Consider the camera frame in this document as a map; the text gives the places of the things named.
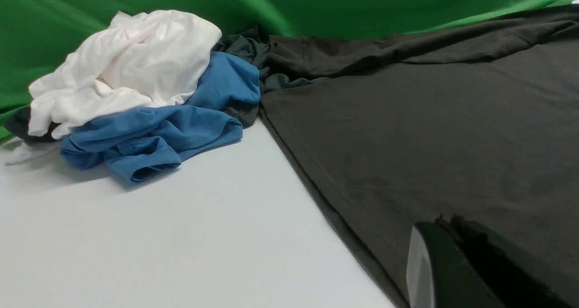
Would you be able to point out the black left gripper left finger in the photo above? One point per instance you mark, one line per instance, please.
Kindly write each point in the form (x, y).
(440, 276)

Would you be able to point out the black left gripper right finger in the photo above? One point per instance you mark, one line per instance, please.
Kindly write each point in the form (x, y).
(518, 278)

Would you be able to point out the dark gray long-sleeve shirt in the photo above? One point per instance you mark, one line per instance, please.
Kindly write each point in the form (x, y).
(479, 122)

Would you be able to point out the dark teal crumpled shirt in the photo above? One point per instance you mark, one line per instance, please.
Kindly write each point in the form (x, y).
(252, 45)

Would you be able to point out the blue crumpled shirt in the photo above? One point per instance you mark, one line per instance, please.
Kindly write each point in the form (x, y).
(143, 142)

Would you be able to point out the white crumpled shirt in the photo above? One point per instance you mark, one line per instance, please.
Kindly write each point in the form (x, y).
(146, 60)

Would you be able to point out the green backdrop cloth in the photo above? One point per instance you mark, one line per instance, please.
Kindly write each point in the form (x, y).
(37, 35)

